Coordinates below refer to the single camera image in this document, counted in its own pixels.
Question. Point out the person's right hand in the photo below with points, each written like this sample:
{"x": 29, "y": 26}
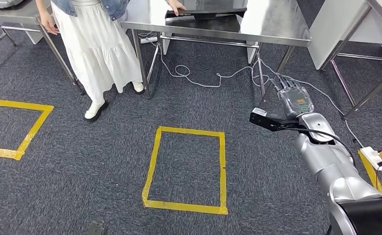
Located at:
{"x": 49, "y": 26}

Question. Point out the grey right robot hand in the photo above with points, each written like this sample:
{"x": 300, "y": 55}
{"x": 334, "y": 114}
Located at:
{"x": 296, "y": 100}

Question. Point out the person's left hand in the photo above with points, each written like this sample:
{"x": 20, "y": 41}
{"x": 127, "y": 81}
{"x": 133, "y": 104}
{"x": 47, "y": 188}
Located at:
{"x": 177, "y": 6}

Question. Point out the black plastic panel part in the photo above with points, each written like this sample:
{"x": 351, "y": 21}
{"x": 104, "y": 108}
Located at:
{"x": 210, "y": 13}

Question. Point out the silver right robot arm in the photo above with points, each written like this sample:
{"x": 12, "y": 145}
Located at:
{"x": 327, "y": 162}

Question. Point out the stainless steel workbench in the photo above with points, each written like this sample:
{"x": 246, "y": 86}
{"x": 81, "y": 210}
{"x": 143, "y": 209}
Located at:
{"x": 275, "y": 22}

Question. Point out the white power strip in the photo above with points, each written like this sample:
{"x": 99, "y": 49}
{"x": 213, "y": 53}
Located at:
{"x": 372, "y": 157}
{"x": 148, "y": 40}

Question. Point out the person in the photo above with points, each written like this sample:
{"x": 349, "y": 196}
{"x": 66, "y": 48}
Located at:
{"x": 96, "y": 48}

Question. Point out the yellow floor tape marking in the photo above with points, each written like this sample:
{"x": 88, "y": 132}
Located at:
{"x": 184, "y": 206}
{"x": 22, "y": 104}
{"x": 373, "y": 178}

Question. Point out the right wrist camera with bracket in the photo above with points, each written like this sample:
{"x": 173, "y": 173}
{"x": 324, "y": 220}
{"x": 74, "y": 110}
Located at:
{"x": 262, "y": 120}

